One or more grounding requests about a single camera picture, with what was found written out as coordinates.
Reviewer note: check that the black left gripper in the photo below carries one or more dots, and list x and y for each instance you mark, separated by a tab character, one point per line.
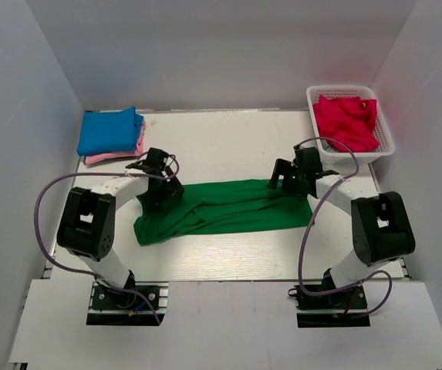
172	188

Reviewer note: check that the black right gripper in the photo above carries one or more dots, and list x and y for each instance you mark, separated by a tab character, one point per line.
283	167

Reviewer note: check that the green t shirt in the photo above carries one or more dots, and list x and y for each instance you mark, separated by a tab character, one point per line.
230	207

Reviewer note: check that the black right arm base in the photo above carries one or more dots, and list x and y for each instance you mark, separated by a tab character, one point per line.
347	309

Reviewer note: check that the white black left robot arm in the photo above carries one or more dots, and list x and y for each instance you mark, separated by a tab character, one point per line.
88	221

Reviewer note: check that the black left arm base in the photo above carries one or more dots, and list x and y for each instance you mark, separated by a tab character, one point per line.
111	308

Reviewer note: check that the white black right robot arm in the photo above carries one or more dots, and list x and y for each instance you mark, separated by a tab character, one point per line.
381	230

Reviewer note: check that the folded pink t shirt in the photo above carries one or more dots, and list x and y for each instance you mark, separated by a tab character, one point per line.
137	150

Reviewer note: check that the crumpled red t shirt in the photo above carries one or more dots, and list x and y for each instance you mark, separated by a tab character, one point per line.
348	122

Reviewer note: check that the folded blue t shirt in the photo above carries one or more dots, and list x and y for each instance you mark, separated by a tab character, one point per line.
109	132

